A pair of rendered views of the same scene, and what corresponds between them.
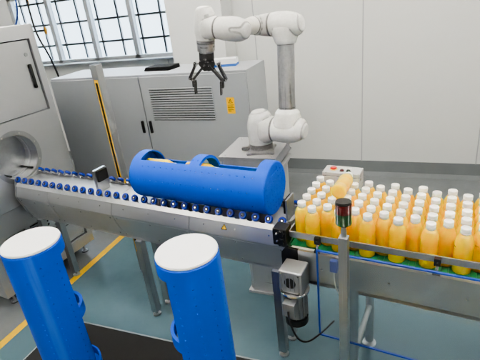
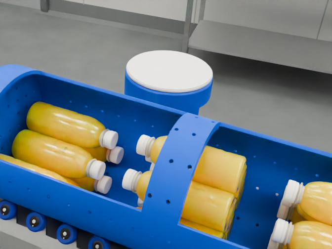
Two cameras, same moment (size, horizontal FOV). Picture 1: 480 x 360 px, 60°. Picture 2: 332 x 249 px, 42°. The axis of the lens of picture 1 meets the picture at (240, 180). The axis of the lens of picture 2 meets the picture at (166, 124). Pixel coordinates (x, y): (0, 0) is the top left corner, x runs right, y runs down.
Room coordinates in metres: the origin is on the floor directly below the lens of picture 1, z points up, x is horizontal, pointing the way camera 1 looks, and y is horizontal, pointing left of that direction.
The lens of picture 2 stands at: (2.79, 0.03, 1.66)
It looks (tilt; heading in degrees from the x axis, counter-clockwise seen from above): 34 degrees down; 169
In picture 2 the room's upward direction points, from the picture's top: 6 degrees clockwise
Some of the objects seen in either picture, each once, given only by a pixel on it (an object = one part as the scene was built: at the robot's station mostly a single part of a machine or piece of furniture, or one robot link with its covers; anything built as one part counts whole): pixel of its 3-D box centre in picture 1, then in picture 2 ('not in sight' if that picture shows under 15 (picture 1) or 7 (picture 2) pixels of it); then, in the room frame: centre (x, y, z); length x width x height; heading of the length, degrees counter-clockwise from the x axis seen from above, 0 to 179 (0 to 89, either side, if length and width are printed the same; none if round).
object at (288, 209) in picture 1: (288, 206); not in sight; (1.91, -0.24, 0.99); 0.10 x 0.02 x 0.12; 150
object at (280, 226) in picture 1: (282, 234); not in sight; (1.72, -0.17, 0.95); 0.10 x 0.07 x 0.10; 150
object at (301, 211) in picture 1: (302, 221); not in sight; (1.74, -0.28, 0.99); 0.07 x 0.07 x 0.19
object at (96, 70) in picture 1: (123, 178); not in sight; (2.95, 0.88, 0.85); 0.06 x 0.06 x 1.70; 60
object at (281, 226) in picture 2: not in sight; (280, 230); (2.31, 0.34, 1.11); 0.04 x 0.02 x 0.04; 150
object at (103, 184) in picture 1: (101, 178); not in sight; (2.59, 0.91, 1.00); 0.10 x 0.04 x 0.15; 150
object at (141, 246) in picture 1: (148, 278); not in sight; (2.38, 0.70, 0.31); 0.06 x 0.06 x 0.63; 60
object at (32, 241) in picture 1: (30, 241); not in sight; (1.80, 1.06, 1.03); 0.28 x 0.28 x 0.01
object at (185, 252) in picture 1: (186, 251); (169, 69); (1.55, 0.27, 1.03); 0.28 x 0.28 x 0.01
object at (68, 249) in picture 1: (66, 243); not in sight; (3.00, 1.48, 0.31); 0.06 x 0.06 x 0.63; 60
